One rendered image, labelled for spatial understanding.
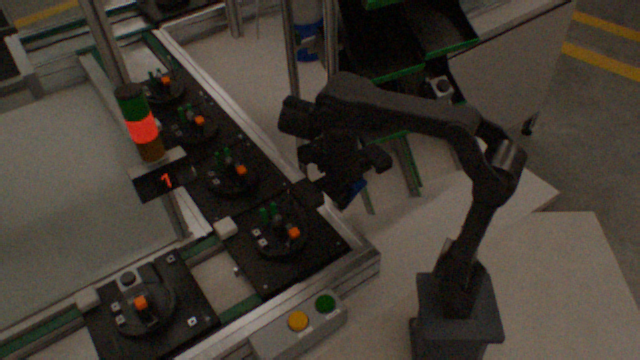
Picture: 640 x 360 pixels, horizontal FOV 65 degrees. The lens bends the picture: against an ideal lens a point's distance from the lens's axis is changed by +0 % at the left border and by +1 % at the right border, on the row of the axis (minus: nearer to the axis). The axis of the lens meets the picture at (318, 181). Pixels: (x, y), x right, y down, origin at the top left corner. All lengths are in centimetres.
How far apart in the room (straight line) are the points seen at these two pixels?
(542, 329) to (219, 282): 75
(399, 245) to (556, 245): 40
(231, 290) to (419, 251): 48
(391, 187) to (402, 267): 21
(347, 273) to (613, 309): 62
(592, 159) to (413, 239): 185
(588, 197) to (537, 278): 153
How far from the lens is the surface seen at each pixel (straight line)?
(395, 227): 138
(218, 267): 127
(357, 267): 117
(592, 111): 340
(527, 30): 247
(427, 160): 132
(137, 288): 110
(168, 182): 109
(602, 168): 303
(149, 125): 100
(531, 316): 129
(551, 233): 146
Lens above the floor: 193
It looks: 46 degrees down
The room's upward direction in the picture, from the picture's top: 4 degrees counter-clockwise
